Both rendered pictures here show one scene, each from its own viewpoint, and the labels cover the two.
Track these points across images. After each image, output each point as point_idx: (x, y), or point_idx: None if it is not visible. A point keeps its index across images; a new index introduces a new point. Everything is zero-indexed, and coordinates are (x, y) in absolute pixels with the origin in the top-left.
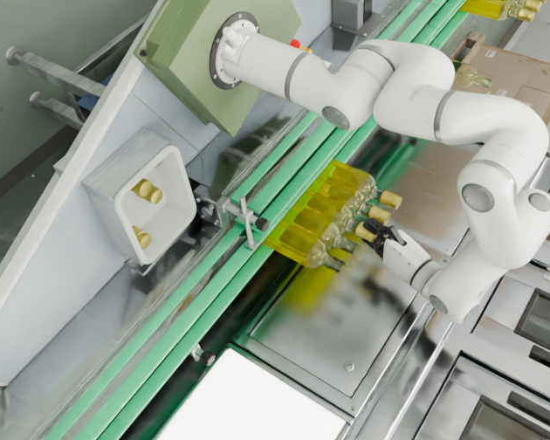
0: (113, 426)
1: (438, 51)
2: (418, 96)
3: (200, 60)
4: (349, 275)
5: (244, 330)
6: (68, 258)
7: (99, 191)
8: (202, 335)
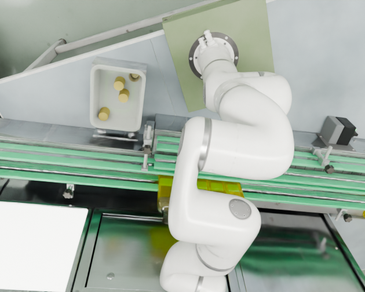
0: (2, 170)
1: (286, 81)
2: (235, 83)
3: (185, 40)
4: None
5: (103, 210)
6: (67, 90)
7: (93, 61)
8: (79, 183)
